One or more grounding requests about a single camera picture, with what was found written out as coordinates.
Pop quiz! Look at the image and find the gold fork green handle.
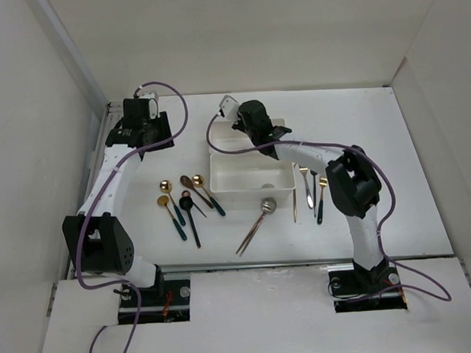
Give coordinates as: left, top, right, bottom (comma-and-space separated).
316, 176, 327, 225

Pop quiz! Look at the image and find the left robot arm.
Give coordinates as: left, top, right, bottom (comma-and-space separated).
62, 92, 174, 305

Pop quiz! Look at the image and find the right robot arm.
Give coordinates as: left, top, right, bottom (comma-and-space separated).
221, 98, 388, 291

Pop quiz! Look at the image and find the far white plastic bin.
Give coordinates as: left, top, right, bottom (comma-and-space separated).
207, 116, 289, 156

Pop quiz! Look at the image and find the white plastic bin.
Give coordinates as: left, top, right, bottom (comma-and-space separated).
207, 116, 289, 156
209, 153, 296, 205

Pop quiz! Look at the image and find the near white plastic bin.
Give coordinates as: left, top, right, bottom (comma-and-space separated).
209, 153, 296, 205

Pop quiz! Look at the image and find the silver fork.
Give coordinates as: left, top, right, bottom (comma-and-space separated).
299, 165, 314, 210

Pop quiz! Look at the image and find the small copper spoon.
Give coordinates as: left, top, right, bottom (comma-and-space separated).
182, 190, 207, 218

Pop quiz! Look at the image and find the black measuring spoon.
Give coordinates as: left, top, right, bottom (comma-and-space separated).
179, 197, 201, 249

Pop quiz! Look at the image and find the copper thin utensil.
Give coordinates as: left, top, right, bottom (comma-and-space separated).
292, 189, 298, 223

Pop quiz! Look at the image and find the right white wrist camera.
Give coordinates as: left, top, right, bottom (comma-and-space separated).
218, 95, 240, 122

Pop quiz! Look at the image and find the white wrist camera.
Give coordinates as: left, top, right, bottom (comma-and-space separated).
218, 95, 240, 122
138, 92, 159, 120

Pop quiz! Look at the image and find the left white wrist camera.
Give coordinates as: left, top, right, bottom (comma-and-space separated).
138, 92, 159, 120

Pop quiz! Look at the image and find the gold spoon green handle left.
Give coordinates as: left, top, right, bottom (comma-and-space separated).
160, 179, 186, 227

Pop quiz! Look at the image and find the small gold spoon green handle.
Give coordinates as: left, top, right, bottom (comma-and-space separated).
157, 195, 188, 241

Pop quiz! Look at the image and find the gold spoon green handle right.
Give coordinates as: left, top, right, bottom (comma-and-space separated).
192, 175, 226, 216

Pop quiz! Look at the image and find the black handled fork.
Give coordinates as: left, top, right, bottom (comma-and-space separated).
309, 169, 318, 217

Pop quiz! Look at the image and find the silver spoon copper handle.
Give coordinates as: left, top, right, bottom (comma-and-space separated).
236, 197, 277, 256

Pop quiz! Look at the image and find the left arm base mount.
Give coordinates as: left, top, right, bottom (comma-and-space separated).
114, 272, 192, 325

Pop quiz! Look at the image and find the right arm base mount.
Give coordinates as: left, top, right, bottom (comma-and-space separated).
327, 265, 408, 314

